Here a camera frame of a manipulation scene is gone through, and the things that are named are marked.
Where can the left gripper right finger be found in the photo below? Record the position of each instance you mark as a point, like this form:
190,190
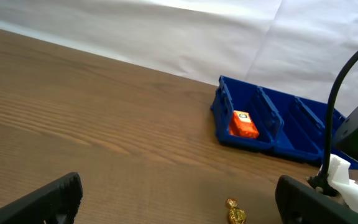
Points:
306,208

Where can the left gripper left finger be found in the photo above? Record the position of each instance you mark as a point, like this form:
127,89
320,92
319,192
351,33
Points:
42,205

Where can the orange candy box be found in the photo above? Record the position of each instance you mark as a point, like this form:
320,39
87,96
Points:
244,126

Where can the gold candy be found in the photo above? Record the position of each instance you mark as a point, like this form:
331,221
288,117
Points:
236,214

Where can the blue tray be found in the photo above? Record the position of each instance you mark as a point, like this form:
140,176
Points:
294,143

